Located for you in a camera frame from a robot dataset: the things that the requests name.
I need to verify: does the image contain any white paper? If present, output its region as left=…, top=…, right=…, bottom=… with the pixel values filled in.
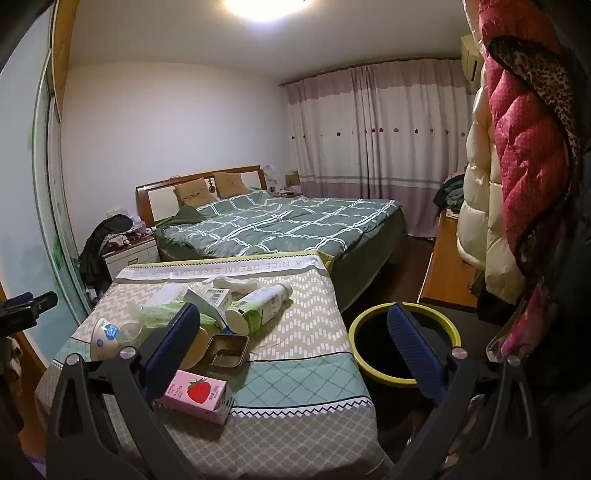
left=215, top=274, right=264, bottom=296

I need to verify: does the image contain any brown pillow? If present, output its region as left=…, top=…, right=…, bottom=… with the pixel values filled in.
left=213, top=172, right=250, bottom=199
left=173, top=178, right=218, bottom=207

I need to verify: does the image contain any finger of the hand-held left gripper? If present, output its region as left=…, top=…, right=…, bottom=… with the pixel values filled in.
left=0, top=291, right=59, bottom=331

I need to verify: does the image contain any white and blue paper cup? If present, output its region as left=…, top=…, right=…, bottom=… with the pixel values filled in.
left=90, top=318, right=123, bottom=363

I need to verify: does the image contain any ceiling light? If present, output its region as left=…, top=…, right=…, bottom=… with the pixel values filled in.
left=222, top=0, right=279, bottom=21

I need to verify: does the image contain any sliding door wardrobe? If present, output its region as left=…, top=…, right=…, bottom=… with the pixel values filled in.
left=0, top=0, right=108, bottom=344

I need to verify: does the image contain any green and white bottle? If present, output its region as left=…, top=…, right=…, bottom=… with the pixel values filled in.
left=225, top=282, right=294, bottom=336

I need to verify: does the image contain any white nightstand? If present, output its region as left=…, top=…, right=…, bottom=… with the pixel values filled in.
left=102, top=236, right=160, bottom=280

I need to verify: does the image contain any cream down jacket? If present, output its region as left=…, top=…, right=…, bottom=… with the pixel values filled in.
left=456, top=37, right=511, bottom=305

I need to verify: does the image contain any pile of folded clothes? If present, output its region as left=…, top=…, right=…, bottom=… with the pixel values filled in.
left=433, top=173, right=470, bottom=213

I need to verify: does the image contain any air conditioner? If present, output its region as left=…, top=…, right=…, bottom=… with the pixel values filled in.
left=460, top=33, right=484, bottom=84

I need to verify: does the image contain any green plaid bed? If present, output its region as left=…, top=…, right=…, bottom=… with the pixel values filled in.
left=154, top=189, right=400, bottom=260

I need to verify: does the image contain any red quilted jacket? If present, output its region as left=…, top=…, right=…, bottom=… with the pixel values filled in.
left=478, top=0, right=574, bottom=278

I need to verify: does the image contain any yellow rimmed trash bin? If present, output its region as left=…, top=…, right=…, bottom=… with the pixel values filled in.
left=348, top=302, right=462, bottom=430

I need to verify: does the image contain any white and mauve curtain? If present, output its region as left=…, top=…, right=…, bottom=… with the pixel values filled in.
left=279, top=58, right=476, bottom=238

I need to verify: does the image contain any clear green plastic bag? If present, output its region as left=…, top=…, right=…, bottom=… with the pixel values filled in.
left=117, top=300, right=186, bottom=344

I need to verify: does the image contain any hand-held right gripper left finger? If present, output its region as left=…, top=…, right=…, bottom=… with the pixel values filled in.
left=46, top=302, right=208, bottom=480

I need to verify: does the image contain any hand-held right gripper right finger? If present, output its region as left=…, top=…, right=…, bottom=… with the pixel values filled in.
left=383, top=302, right=543, bottom=480

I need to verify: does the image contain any wooden desk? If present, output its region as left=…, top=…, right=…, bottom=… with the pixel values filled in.
left=418, top=210, right=482, bottom=310

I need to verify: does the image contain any wooden bed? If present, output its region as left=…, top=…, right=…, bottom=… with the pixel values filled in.
left=135, top=165, right=409, bottom=319

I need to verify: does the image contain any pink floral bag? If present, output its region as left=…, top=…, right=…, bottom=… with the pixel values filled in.
left=501, top=277, right=555, bottom=365

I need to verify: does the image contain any white drink carton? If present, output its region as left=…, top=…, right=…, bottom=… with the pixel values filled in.
left=185, top=286, right=232, bottom=333

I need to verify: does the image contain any leopard print scarf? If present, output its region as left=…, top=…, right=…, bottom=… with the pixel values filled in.
left=489, top=37, right=585, bottom=185

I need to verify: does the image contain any pink strawberry drink carton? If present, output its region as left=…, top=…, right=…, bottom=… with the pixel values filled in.
left=164, top=369, right=235, bottom=425

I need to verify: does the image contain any black jacket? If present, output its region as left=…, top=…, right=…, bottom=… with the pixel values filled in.
left=78, top=215, right=146, bottom=296

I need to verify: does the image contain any dark green garment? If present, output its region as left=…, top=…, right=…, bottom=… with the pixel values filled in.
left=157, top=205, right=206, bottom=228

